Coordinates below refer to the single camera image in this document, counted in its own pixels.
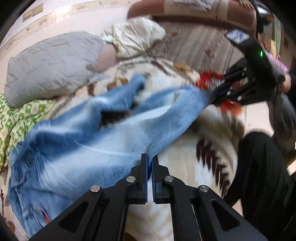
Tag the person's right hand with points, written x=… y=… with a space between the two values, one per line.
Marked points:
x=284 y=83

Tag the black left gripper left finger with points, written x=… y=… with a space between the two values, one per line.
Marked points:
x=100 y=214

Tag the blue denim jeans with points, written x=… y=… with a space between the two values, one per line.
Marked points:
x=95 y=143

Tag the person's black trouser leg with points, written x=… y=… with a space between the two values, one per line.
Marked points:
x=264 y=187

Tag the cream crumpled pillow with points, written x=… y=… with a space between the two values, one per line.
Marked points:
x=133 y=37

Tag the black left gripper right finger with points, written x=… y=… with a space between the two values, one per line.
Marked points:
x=198 y=213

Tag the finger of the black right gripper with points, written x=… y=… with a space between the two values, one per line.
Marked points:
x=237 y=69
x=232 y=89

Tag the brown wooden headboard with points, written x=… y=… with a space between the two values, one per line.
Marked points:
x=229 y=14

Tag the grey quilted pillow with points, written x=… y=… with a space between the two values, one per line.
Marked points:
x=53 y=67

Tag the green patterned cloth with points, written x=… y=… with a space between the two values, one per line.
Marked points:
x=16 y=123

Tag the red plastic basket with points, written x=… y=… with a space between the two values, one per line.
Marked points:
x=219 y=84

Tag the beige leaf-print blanket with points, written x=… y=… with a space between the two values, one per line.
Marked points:
x=206 y=153

